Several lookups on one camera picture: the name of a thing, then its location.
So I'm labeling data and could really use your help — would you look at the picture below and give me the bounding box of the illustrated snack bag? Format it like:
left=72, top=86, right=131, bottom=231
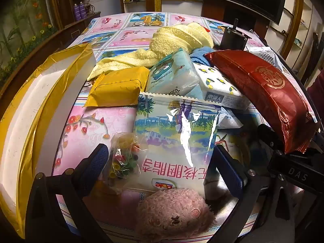
left=128, top=92, right=222, bottom=198

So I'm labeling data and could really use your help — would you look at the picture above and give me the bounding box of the gold-edged white box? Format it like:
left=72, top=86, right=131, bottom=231
left=0, top=43, right=98, bottom=240

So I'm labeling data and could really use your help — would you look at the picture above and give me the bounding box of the floral wall poster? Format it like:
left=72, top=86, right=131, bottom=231
left=0, top=0, right=59, bottom=86

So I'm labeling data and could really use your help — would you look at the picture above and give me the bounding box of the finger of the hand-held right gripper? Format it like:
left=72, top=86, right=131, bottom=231
left=257, top=124, right=288, bottom=156

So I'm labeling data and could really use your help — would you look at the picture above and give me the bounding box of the person in red sweater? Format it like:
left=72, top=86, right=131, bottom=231
left=307, top=69, right=324, bottom=109

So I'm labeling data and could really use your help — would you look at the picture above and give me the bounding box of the light blue cartoon tissue pack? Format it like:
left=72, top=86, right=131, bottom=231
left=145, top=48, right=203, bottom=99

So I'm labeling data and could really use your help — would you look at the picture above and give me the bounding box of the small white packet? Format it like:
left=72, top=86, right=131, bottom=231
left=218, top=106, right=243, bottom=129

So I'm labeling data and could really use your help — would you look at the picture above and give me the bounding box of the yellow packet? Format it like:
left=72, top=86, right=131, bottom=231
left=85, top=66, right=150, bottom=108

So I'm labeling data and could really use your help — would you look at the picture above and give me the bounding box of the bag of coloured push pins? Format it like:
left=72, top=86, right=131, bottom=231
left=108, top=133, right=147, bottom=190

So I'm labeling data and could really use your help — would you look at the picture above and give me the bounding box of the yellow towel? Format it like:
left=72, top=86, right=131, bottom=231
left=87, top=22, right=214, bottom=80

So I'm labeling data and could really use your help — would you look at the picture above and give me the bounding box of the black cup holder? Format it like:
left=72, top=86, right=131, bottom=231
left=220, top=18, right=250, bottom=51

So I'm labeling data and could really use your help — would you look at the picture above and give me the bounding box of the silver grey packet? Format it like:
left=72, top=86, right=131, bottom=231
left=249, top=46, right=284, bottom=71

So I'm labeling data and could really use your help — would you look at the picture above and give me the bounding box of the red foil packet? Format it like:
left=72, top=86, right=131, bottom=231
left=204, top=50, right=315, bottom=155

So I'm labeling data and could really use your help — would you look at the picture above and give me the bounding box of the dark wooden chair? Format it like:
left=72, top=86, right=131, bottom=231
left=302, top=32, right=324, bottom=81

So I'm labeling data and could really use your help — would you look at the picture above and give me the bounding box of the lemon print tissue pack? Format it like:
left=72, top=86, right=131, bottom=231
left=194, top=62, right=251, bottom=110

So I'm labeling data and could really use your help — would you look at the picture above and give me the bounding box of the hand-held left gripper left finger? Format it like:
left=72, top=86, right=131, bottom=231
left=25, top=143, right=112, bottom=243

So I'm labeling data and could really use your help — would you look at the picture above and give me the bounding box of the blue towel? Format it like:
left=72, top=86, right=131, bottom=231
left=190, top=46, right=215, bottom=67

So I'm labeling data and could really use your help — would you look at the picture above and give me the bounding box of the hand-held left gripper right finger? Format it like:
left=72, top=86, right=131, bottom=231
left=208, top=144, right=291, bottom=243

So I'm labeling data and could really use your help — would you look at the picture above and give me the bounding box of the dark wooden sideboard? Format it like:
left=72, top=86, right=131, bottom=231
left=0, top=11, right=102, bottom=112

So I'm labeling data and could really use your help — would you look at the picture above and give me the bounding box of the brown television cabinet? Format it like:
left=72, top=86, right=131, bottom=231
left=201, top=0, right=270, bottom=39

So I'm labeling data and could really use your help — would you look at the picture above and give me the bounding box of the pink plush toy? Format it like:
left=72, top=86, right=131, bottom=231
left=135, top=188, right=217, bottom=243

